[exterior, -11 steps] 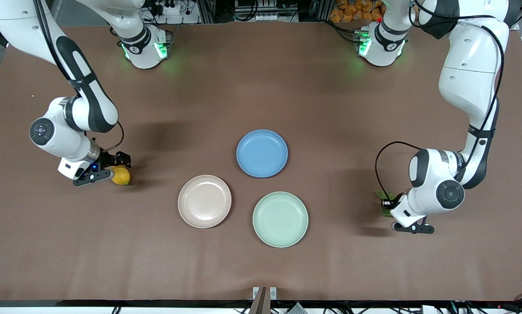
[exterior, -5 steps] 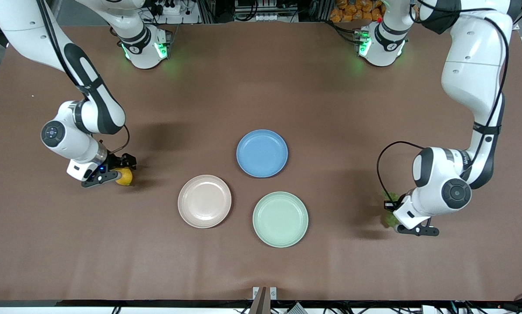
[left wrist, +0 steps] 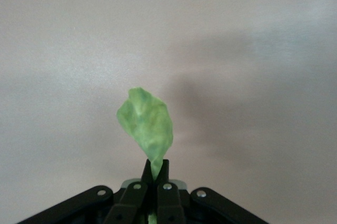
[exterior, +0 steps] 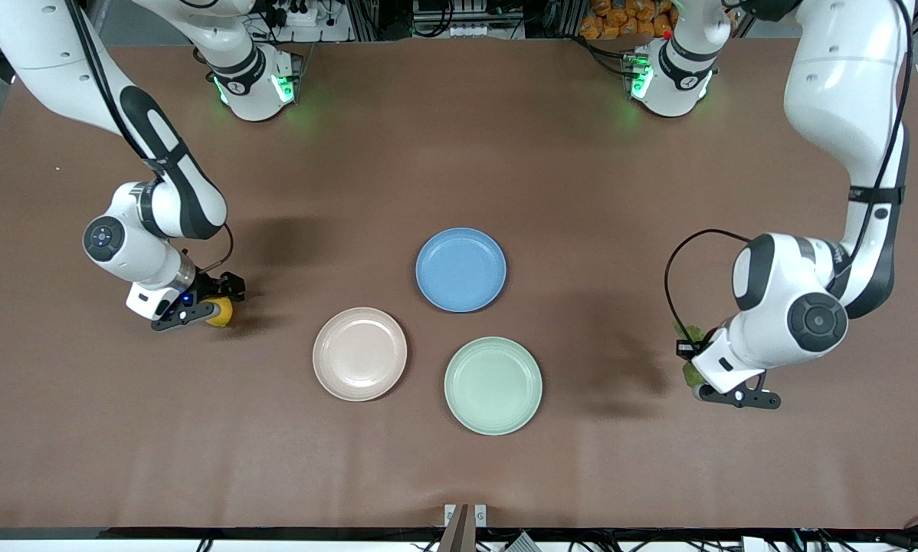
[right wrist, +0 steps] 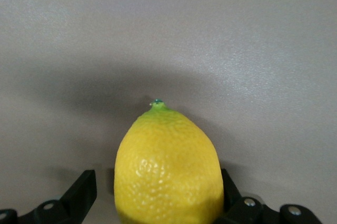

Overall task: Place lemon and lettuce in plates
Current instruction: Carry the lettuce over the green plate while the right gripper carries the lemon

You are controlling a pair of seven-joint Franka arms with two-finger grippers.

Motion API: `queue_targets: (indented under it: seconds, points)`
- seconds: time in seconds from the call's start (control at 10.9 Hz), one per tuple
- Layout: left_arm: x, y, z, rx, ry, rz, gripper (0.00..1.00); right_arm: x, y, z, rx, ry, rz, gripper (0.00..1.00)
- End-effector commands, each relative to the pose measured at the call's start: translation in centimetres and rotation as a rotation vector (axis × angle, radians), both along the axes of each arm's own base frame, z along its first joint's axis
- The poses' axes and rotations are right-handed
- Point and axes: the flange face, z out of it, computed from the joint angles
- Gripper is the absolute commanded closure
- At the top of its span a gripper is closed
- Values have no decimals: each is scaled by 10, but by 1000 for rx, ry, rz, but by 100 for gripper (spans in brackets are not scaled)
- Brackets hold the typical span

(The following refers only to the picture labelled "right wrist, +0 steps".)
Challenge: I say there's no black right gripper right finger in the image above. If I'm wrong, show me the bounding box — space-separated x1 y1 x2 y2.
214 168 325 224

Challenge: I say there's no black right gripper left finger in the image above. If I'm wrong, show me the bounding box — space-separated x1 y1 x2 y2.
0 170 98 224

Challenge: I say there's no yellow lemon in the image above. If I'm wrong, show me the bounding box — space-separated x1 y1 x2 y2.
113 98 225 224

